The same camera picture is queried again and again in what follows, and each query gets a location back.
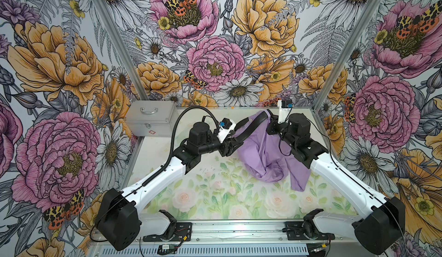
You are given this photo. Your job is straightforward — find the black leather belt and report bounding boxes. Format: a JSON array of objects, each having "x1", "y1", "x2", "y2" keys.
[{"x1": 231, "y1": 110, "x2": 270, "y2": 146}]

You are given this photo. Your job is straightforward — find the purple trousers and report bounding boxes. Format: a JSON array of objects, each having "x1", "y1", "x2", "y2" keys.
[{"x1": 236, "y1": 118, "x2": 311, "y2": 191}]

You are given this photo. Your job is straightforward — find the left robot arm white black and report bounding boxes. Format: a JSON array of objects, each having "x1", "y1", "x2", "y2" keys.
[{"x1": 96, "y1": 118, "x2": 236, "y2": 251}]

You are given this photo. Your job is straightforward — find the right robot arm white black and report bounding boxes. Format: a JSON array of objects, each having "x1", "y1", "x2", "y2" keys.
[{"x1": 267, "y1": 113, "x2": 405, "y2": 255}]

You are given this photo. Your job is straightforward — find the silver metal case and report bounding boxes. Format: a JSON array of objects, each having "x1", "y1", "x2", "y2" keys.
[{"x1": 124, "y1": 100, "x2": 178, "y2": 137}]

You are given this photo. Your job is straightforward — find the small green circuit board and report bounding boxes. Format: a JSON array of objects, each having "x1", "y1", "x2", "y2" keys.
[{"x1": 157, "y1": 244, "x2": 176, "y2": 256}]

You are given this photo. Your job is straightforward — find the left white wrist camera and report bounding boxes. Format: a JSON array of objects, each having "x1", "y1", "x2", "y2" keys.
[{"x1": 217, "y1": 118, "x2": 236, "y2": 143}]

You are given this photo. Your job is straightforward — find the right aluminium corner post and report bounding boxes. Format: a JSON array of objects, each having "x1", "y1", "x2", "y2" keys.
[{"x1": 313, "y1": 0, "x2": 382, "y2": 112}]

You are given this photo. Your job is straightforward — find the aluminium corner post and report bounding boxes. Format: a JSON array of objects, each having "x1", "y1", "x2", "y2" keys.
[
  {"x1": 313, "y1": 0, "x2": 382, "y2": 112},
  {"x1": 92, "y1": 0, "x2": 148, "y2": 100}
]

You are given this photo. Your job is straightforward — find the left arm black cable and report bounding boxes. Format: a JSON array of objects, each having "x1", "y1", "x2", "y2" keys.
[{"x1": 89, "y1": 105, "x2": 222, "y2": 243}]

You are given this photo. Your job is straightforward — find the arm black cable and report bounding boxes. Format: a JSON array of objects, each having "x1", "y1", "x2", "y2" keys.
[
  {"x1": 89, "y1": 105, "x2": 222, "y2": 243},
  {"x1": 279, "y1": 132, "x2": 408, "y2": 257}
]

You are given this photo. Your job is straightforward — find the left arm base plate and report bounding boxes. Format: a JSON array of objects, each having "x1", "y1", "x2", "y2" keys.
[{"x1": 142, "y1": 222, "x2": 193, "y2": 243}]

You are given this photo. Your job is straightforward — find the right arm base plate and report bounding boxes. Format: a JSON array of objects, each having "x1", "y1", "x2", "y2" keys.
[{"x1": 282, "y1": 221, "x2": 336, "y2": 241}]

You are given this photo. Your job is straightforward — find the aluminium front rail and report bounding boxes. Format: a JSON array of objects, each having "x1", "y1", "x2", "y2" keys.
[{"x1": 88, "y1": 220, "x2": 372, "y2": 257}]

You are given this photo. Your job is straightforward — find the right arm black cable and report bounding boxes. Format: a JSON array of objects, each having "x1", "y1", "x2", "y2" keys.
[{"x1": 279, "y1": 132, "x2": 408, "y2": 257}]

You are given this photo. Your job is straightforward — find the left aluminium corner post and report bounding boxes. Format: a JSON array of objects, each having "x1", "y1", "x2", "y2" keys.
[{"x1": 92, "y1": 0, "x2": 148, "y2": 100}]

